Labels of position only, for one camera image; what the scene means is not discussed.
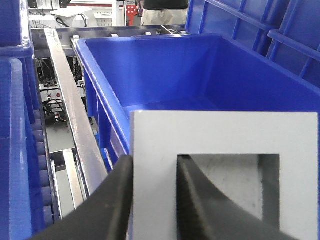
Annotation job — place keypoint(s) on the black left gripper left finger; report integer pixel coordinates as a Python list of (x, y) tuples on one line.
[(104, 215)]

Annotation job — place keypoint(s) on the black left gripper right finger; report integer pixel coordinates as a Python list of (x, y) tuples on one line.
[(206, 213)]

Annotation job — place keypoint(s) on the gray hollow cube base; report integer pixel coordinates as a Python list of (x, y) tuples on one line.
[(158, 137)]

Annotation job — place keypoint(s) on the blue bin left side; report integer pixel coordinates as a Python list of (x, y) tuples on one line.
[(25, 192)]

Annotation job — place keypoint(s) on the blue target bin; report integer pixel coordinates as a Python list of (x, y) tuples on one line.
[(197, 72)]

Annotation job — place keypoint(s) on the blue bin right side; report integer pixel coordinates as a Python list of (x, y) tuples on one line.
[(286, 32)]

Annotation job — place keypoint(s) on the person in black shirt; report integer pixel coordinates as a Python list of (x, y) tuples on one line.
[(164, 12)]

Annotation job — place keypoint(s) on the steel conveyor rail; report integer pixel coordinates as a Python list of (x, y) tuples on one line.
[(91, 162)]

